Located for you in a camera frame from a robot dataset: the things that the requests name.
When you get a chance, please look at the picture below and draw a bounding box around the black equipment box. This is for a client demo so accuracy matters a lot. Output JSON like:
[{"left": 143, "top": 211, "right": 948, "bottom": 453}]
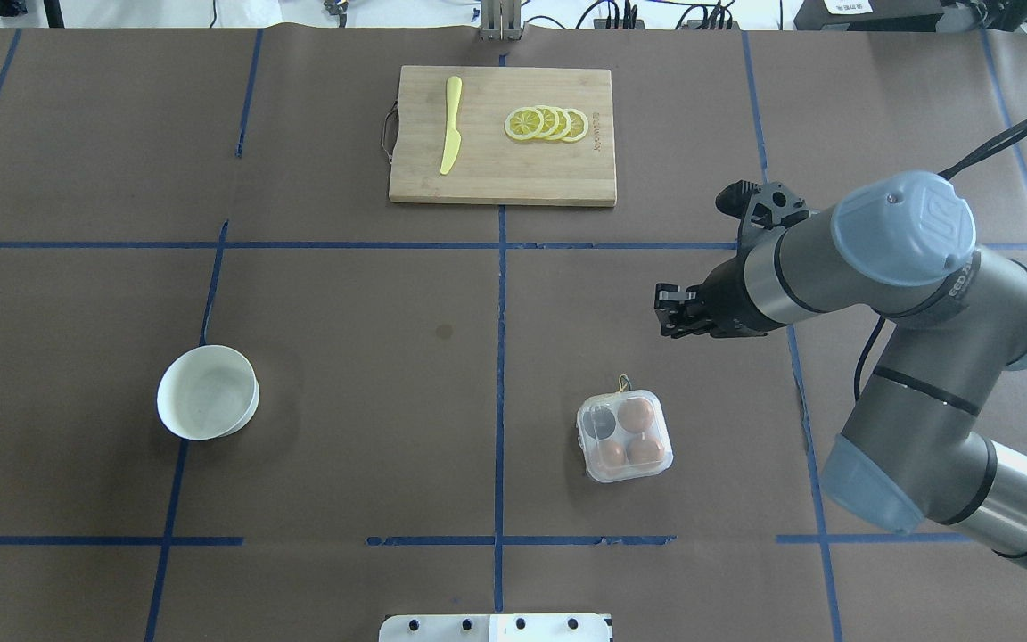
[{"left": 793, "top": 1, "right": 945, "bottom": 32}]

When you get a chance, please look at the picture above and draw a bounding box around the back lemon slice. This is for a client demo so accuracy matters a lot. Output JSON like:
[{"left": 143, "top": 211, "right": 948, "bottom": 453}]
[{"left": 558, "top": 109, "right": 588, "bottom": 143}]

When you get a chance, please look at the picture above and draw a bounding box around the lemon slice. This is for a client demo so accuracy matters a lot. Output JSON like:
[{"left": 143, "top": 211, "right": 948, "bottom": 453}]
[
  {"left": 533, "top": 105, "right": 563, "bottom": 141},
  {"left": 558, "top": 109, "right": 588, "bottom": 143},
  {"left": 545, "top": 107, "right": 571, "bottom": 141},
  {"left": 503, "top": 107, "right": 546, "bottom": 141}
]

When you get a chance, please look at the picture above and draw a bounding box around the white bowl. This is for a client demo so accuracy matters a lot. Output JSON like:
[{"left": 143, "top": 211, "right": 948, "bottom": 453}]
[{"left": 156, "top": 345, "right": 261, "bottom": 441}]

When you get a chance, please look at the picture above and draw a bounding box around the yellow plastic knife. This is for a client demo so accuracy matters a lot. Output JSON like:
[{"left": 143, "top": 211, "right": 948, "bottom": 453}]
[{"left": 440, "top": 76, "right": 464, "bottom": 176}]

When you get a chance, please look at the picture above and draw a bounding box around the upper brown egg in box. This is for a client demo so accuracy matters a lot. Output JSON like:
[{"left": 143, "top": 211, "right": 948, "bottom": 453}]
[{"left": 616, "top": 396, "right": 656, "bottom": 435}]

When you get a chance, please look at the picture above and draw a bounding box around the front lemon slice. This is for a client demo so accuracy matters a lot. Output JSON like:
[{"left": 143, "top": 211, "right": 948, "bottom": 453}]
[{"left": 503, "top": 107, "right": 546, "bottom": 141}]

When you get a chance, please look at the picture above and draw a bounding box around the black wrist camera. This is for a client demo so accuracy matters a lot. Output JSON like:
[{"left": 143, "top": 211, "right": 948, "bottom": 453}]
[{"left": 716, "top": 180, "right": 815, "bottom": 257}]

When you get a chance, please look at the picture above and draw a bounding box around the wooden cutting board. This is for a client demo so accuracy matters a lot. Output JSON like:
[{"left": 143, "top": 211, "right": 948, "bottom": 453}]
[{"left": 389, "top": 65, "right": 617, "bottom": 207}]

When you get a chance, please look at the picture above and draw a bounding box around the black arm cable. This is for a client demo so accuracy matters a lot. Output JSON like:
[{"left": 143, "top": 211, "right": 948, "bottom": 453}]
[{"left": 852, "top": 116, "right": 1027, "bottom": 402}]

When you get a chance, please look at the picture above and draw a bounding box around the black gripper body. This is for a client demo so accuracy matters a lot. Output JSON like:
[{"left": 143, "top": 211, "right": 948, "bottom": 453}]
[{"left": 688, "top": 257, "right": 769, "bottom": 340}]

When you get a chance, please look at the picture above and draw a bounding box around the brown egg from bowl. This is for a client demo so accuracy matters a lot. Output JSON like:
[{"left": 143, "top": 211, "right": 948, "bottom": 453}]
[{"left": 594, "top": 440, "right": 627, "bottom": 476}]

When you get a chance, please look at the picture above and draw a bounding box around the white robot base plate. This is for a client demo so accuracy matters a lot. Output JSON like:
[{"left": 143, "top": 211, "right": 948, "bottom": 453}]
[{"left": 378, "top": 613, "right": 615, "bottom": 641}]

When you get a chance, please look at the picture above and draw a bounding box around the lower brown egg in box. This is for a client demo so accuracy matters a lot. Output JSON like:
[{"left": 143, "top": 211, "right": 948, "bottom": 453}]
[{"left": 625, "top": 433, "right": 670, "bottom": 471}]

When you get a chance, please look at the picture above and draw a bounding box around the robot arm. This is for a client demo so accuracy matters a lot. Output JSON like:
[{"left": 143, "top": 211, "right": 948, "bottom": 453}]
[{"left": 653, "top": 171, "right": 1027, "bottom": 570}]

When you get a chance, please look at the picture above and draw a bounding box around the clear plastic egg box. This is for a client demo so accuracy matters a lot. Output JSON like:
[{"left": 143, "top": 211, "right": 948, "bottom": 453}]
[{"left": 575, "top": 374, "right": 674, "bottom": 484}]

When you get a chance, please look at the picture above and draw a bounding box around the brown egg in box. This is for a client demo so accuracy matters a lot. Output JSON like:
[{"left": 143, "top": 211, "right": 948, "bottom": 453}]
[
  {"left": 625, "top": 433, "right": 670, "bottom": 471},
  {"left": 616, "top": 396, "right": 656, "bottom": 435}
]

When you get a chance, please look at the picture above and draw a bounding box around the aluminium frame post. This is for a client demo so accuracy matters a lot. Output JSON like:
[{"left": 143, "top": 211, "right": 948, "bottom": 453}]
[{"left": 480, "top": 0, "right": 524, "bottom": 41}]

